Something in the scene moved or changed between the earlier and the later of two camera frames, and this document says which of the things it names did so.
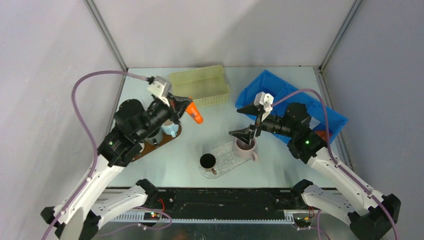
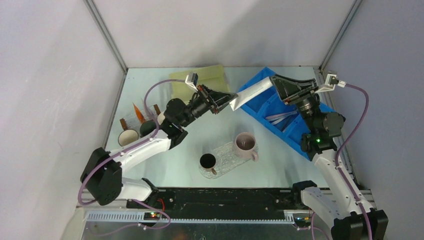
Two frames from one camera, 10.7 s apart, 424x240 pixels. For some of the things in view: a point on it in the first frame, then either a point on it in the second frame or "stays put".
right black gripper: x=246 y=133 → x=289 y=89
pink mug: x=245 y=151 stays put
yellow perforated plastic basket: x=206 y=85 stays put
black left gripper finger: x=180 y=102 → x=216 y=100
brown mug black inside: x=207 y=162 stays put
